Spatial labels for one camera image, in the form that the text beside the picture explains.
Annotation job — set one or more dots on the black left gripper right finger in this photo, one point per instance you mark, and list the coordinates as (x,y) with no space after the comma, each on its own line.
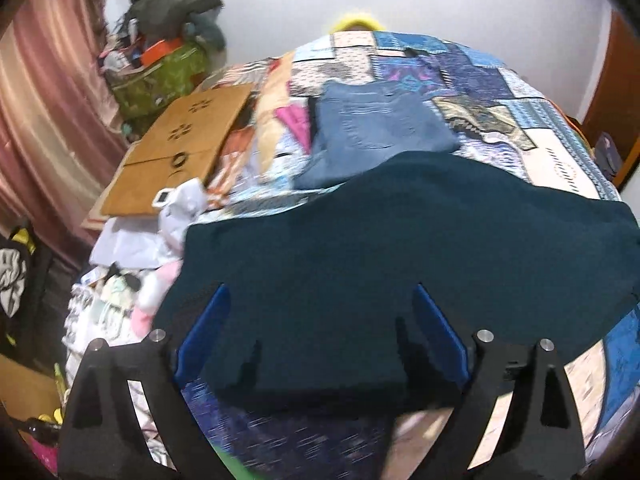
(512,411)

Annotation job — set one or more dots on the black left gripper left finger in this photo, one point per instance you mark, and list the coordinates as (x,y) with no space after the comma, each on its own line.
(126,417)

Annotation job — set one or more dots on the dark teal pants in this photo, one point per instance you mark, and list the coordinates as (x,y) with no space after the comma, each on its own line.
(360,300)

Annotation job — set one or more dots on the pink garment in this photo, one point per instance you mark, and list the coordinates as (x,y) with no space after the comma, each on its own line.
(153,291)

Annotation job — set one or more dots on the grey white crumpled cloth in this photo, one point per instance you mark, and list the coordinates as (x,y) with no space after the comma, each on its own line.
(141,243)

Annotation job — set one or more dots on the white small electronic device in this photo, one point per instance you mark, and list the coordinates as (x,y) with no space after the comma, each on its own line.
(163,198)

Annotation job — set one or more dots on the grey backpack on floor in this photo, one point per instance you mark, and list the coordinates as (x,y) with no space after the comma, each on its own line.
(607,157)

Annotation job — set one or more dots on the pink curtain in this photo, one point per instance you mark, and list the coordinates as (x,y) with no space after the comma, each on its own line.
(59,143)

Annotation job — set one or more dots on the orange white patterned cloth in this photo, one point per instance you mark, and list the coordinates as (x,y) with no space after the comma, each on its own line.
(232,158)

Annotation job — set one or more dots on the patchwork patterned bedspread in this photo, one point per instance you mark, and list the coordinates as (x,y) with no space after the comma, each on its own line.
(501,120)

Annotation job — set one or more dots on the green bag with clutter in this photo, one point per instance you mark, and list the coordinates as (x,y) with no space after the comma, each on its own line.
(143,93)

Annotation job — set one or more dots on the folded blue denim jeans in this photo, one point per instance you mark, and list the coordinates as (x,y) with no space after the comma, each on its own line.
(360,127)

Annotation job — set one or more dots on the magenta cloth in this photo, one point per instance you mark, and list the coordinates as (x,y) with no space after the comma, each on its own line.
(296,119)

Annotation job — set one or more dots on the tan plush blanket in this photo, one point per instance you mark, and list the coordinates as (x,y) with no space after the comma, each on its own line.
(268,128)

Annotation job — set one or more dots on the grey stuffed toy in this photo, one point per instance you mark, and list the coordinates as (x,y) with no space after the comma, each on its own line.
(190,20)

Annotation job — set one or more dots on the yellow round object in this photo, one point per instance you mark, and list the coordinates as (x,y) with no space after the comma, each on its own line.
(357,21)

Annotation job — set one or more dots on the brown wooden door frame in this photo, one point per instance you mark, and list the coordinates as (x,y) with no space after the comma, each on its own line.
(614,107)

